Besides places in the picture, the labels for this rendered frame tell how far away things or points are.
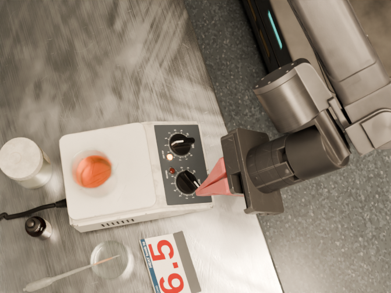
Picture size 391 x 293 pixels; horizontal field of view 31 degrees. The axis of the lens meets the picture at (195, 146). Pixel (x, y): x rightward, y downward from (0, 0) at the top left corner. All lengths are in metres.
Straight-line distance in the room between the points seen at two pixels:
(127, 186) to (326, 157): 0.30
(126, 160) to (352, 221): 0.96
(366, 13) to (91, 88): 0.71
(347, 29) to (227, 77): 1.15
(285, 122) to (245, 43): 1.17
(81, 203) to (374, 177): 1.04
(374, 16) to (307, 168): 0.84
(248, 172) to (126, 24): 0.40
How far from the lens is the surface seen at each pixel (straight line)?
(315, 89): 0.78
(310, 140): 0.78
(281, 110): 0.77
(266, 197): 0.84
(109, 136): 0.98
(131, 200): 0.96
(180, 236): 1.03
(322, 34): 0.76
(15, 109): 1.12
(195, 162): 1.02
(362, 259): 1.82
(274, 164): 0.81
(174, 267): 1.02
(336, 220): 1.82
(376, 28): 1.58
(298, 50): 1.54
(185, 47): 1.11
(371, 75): 0.77
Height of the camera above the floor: 1.78
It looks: 75 degrees down
